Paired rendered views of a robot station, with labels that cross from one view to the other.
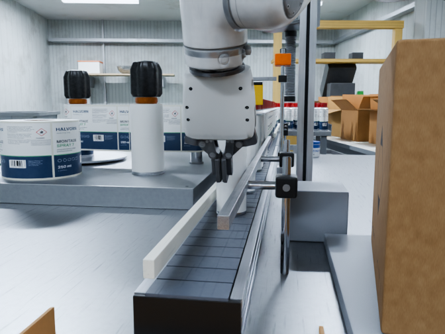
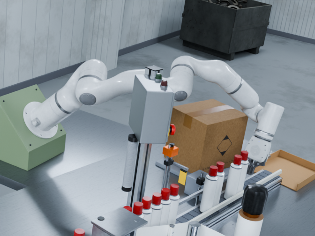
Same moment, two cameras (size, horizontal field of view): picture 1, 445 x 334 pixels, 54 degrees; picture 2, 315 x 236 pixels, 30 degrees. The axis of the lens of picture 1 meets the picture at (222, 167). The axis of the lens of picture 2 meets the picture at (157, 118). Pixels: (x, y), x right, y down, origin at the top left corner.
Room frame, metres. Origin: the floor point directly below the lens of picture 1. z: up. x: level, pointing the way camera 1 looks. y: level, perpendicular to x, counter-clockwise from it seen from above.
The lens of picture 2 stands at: (2.97, 0.72, 2.09)
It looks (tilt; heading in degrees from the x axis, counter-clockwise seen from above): 21 degrees down; 208
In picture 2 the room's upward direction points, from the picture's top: 9 degrees clockwise
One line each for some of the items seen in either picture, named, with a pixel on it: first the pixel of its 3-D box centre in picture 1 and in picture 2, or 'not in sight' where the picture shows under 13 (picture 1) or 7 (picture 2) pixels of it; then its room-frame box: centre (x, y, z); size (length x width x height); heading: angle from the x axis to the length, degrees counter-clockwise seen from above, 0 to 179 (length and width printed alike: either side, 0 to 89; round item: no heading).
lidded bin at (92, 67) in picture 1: (91, 67); not in sight; (8.91, 2.62, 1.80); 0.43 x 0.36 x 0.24; 94
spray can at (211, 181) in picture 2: not in sight; (209, 189); (0.98, -0.05, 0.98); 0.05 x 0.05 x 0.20
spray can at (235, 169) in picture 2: not in sight; (233, 177); (0.80, -0.02, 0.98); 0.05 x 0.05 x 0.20
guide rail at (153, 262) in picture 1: (225, 179); (219, 206); (0.94, -0.01, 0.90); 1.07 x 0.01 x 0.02; 172
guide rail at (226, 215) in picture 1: (259, 156); (206, 188); (0.93, -0.08, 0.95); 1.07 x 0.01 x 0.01; 172
